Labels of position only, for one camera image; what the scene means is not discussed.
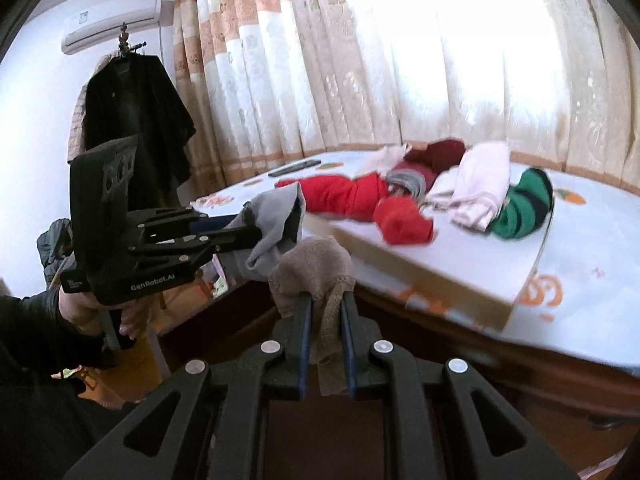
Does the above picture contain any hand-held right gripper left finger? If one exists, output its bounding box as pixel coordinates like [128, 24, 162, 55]
[62, 292, 313, 480]

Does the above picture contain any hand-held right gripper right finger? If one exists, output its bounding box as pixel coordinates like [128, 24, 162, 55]
[340, 291, 581, 480]

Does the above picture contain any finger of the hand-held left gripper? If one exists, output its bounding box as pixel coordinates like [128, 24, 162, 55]
[129, 224, 267, 264]
[130, 204, 251, 235]

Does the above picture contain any light grey underwear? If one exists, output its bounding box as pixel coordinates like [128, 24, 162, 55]
[232, 191, 307, 283]

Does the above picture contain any tan knit underwear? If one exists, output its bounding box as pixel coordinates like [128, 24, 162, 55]
[268, 236, 357, 396]

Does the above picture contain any bright red sock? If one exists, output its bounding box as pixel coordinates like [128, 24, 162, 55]
[276, 174, 392, 224]

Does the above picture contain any white shallow box gold edge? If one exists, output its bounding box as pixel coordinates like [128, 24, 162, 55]
[299, 160, 552, 334]

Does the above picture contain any small bright red underwear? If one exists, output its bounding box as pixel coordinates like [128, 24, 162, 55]
[373, 197, 435, 247]

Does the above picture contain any white underwear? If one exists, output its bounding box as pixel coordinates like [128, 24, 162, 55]
[425, 167, 464, 211]

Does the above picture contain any pale pink underwear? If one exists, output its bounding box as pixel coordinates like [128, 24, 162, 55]
[447, 141, 512, 234]

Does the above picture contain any maroon sock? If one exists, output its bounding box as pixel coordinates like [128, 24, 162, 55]
[386, 139, 467, 199]

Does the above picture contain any green black striped underwear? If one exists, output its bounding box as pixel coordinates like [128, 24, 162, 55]
[489, 167, 555, 242]

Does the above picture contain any person's left forearm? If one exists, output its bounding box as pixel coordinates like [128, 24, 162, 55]
[0, 292, 117, 376]

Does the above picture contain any person's left hand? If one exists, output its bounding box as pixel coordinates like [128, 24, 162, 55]
[58, 287, 152, 351]

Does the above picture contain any black coat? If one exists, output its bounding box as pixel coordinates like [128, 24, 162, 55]
[82, 52, 197, 211]

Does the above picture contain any beige quilted garment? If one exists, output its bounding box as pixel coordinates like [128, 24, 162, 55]
[67, 55, 114, 164]

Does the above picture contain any dark grey cloth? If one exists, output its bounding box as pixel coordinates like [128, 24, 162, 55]
[36, 217, 79, 291]

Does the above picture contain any black remote control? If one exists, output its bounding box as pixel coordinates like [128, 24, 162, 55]
[267, 159, 322, 178]

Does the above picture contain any wooden coat rack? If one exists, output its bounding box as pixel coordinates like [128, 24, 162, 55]
[112, 22, 149, 61]

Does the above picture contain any dark wooden table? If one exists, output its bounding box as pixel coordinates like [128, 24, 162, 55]
[160, 260, 640, 480]

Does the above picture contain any person's black jacket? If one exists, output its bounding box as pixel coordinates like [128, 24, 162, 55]
[0, 355, 146, 480]

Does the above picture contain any cream and orange floral curtain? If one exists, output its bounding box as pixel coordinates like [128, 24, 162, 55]
[172, 0, 640, 197]

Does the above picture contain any white wall air conditioner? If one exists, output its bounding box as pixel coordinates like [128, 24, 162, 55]
[61, 0, 162, 56]

